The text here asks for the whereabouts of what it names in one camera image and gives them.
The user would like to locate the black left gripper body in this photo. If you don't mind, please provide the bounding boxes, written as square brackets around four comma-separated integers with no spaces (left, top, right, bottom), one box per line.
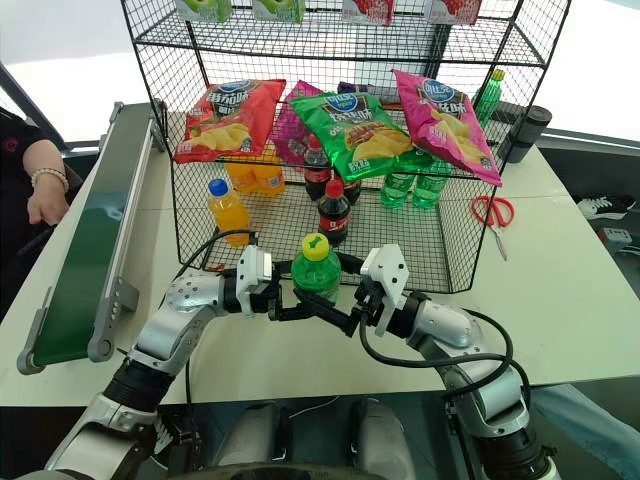
[248,276,284,322]

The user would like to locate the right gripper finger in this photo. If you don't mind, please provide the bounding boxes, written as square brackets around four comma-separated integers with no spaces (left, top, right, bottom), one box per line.
[335,252,367,277]
[297,291,361,338]

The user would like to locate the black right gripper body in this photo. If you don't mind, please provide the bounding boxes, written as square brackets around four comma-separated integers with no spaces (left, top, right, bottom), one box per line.
[349,280,384,327]

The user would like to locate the green soda bottle yellow cap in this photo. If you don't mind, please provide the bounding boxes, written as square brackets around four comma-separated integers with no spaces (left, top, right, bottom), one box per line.
[290,231,343,307]

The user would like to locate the green conveyor belt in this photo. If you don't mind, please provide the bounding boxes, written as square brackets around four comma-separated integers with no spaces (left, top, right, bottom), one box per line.
[17,101,169,376]

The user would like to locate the person's bare hand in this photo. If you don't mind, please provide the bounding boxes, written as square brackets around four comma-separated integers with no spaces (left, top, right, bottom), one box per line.
[26,188,70,227]

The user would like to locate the cola bottle red cap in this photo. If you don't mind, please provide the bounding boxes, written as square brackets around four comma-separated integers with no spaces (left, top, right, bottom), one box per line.
[303,134,334,202]
[317,179,353,247]

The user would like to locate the orange soda bottle blue cap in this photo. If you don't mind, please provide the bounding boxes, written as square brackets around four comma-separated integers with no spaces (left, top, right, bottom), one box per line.
[207,178,252,248]

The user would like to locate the grey rounded shape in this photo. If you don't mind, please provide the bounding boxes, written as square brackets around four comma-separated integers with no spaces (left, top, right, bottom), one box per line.
[344,397,417,480]
[214,399,292,476]

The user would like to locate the green potato chip bag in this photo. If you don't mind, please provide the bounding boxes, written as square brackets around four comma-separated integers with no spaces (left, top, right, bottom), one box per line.
[287,91,416,184]

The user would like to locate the magenta snack bag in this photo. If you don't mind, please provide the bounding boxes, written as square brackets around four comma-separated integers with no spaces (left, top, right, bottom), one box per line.
[272,79,326,167]

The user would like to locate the red potato chip bag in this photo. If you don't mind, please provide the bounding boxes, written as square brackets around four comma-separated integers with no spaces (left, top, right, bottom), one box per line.
[173,78,288,166]

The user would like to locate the dark purple snack bag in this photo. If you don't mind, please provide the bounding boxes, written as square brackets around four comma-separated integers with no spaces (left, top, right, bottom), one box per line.
[337,80,401,107]

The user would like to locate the pink potato chip bag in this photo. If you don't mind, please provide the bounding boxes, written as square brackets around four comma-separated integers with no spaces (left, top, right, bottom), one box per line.
[392,68,503,188]

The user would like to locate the black cylindrical container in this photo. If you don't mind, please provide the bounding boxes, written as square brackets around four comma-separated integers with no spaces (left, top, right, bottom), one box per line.
[498,105,553,164]

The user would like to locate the red strawberry drink carton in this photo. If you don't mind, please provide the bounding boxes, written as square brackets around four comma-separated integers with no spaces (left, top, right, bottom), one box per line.
[341,0,397,27]
[428,0,484,26]

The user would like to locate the blue denim cloth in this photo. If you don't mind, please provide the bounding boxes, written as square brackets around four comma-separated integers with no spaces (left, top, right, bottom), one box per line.
[528,384,640,480]

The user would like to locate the white power strip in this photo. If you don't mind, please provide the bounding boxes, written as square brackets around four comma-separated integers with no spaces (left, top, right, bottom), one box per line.
[596,226,634,244]

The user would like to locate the black and white sneaker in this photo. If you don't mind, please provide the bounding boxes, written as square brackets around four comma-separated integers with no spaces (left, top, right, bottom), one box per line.
[574,195,640,221]

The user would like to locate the green apple drink carton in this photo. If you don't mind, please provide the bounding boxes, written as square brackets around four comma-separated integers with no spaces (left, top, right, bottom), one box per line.
[174,0,234,24]
[250,0,307,25]

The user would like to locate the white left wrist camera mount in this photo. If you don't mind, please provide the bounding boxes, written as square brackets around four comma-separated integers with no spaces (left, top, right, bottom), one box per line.
[235,244,276,320]

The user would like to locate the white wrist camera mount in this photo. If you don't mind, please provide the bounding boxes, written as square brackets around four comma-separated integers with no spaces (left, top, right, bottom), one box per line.
[235,244,276,320]
[359,244,412,337]

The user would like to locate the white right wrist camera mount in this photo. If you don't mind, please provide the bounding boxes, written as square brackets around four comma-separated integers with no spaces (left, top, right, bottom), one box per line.
[359,244,412,337]

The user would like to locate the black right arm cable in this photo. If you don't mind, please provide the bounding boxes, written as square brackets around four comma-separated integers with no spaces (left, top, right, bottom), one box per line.
[358,307,533,401]

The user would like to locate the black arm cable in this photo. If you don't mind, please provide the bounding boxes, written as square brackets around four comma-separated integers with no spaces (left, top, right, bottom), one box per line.
[358,307,533,401]
[169,228,259,407]

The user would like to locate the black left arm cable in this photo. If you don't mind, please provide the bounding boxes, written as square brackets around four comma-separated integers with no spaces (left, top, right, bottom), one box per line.
[169,228,259,407]

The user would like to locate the thin white cable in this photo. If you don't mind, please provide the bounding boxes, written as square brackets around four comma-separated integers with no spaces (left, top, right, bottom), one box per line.
[288,396,342,419]

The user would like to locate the red handled scissors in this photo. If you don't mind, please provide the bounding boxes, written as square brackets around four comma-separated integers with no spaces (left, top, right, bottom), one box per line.
[470,194,516,262]

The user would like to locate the black wire mesh rack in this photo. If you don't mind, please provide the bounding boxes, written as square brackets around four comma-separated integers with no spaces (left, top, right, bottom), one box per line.
[119,0,574,295]

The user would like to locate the pearl bead bracelet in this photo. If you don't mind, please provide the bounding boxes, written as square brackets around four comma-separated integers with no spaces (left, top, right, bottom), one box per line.
[30,167,70,192]

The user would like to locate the person's arm with bracelet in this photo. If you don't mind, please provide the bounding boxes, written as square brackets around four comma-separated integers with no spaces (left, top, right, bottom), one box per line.
[0,106,84,321]

